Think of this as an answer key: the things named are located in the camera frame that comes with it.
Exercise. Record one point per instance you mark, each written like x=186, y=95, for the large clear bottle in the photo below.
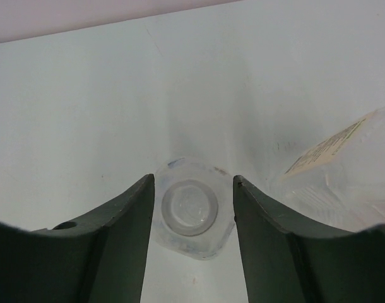
x=340, y=181

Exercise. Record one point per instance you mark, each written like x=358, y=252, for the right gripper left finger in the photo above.
x=97, y=257

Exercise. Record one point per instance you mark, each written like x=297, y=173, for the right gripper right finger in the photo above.
x=288, y=257

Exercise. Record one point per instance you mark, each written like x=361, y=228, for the clear bottle blue cap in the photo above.
x=193, y=211

